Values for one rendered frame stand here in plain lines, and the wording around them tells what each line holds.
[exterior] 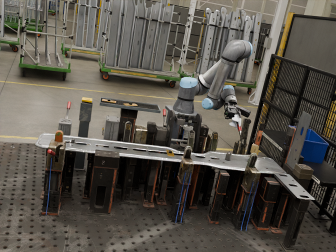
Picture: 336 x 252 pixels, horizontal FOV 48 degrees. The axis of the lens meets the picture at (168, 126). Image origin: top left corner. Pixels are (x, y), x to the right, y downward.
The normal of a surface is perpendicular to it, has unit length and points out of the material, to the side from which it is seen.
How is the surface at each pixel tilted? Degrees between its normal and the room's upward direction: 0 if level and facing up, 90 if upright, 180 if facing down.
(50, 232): 0
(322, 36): 89
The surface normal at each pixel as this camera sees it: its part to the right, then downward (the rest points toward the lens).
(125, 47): 0.22, 0.25
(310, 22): -0.94, -0.11
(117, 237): 0.18, -0.94
